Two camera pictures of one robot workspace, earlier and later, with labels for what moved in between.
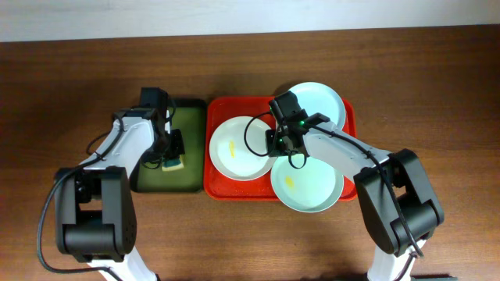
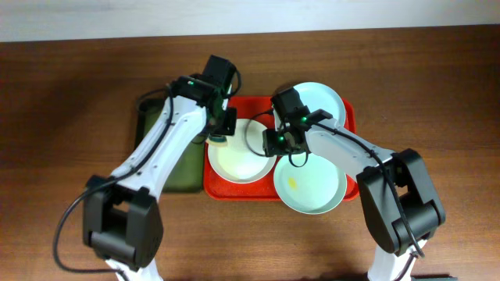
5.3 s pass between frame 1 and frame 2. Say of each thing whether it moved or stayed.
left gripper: moved
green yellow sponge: moved
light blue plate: stayed
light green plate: stayed
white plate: stayed
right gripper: stayed
